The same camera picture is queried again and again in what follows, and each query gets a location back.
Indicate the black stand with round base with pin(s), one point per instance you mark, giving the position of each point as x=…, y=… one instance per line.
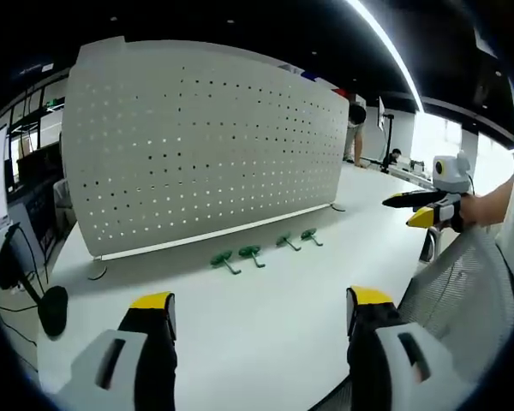
x=51, y=310

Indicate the white perforated mounting plate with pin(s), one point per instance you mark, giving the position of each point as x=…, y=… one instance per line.
x=205, y=150

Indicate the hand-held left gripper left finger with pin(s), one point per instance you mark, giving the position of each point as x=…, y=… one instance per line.
x=111, y=368

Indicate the ceiling light strip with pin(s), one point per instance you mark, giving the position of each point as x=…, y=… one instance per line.
x=390, y=47

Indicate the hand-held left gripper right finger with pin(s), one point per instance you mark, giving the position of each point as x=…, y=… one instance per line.
x=381, y=359

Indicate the background white desk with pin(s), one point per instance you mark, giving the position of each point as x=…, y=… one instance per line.
x=407, y=171

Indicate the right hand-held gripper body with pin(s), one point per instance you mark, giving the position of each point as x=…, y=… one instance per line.
x=447, y=171

